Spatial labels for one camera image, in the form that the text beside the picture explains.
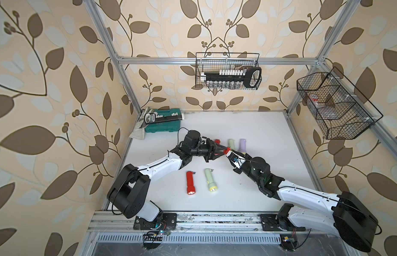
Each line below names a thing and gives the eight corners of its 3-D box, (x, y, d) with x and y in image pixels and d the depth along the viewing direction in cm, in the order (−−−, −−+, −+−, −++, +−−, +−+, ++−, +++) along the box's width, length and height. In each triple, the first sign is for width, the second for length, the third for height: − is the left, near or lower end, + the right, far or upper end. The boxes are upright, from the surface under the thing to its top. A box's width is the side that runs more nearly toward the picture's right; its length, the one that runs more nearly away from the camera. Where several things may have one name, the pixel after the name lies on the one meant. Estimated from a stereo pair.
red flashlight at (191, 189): (185, 194, 84) (184, 192, 82) (187, 173, 92) (186, 171, 90) (195, 194, 84) (195, 192, 82) (196, 173, 92) (195, 171, 90)
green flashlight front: (209, 192, 84) (209, 191, 82) (204, 170, 92) (204, 168, 90) (217, 190, 85) (218, 189, 83) (212, 169, 93) (212, 167, 91)
